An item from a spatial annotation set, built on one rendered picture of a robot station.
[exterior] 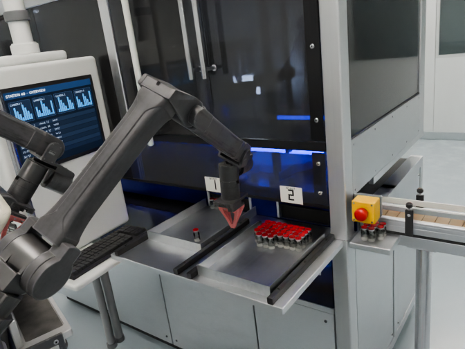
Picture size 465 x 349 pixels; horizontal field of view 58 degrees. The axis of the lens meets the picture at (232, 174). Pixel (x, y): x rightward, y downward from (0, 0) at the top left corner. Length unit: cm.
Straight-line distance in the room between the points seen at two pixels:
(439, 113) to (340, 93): 475
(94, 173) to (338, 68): 79
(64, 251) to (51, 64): 112
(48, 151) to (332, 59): 81
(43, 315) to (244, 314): 103
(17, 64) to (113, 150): 101
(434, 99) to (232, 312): 460
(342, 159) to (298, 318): 68
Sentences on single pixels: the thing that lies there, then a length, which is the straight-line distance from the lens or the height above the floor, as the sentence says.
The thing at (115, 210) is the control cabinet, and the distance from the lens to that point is 197.
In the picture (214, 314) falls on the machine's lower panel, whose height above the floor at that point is 38.
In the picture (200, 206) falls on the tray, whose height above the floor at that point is 89.
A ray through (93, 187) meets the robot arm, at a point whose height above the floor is 134.
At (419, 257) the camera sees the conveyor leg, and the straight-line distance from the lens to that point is 156.
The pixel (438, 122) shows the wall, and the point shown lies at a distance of 603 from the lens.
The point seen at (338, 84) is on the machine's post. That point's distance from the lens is 129.
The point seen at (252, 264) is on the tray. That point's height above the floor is 88.
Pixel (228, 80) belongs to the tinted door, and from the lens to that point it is 150.
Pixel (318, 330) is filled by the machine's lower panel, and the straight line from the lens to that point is 170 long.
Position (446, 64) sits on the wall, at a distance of 590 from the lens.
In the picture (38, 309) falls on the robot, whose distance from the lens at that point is 106.
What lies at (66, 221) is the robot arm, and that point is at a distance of 74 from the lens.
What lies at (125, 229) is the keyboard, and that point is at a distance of 189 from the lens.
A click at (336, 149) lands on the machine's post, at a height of 119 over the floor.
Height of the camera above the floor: 155
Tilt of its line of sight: 18 degrees down
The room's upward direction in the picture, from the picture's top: 7 degrees counter-clockwise
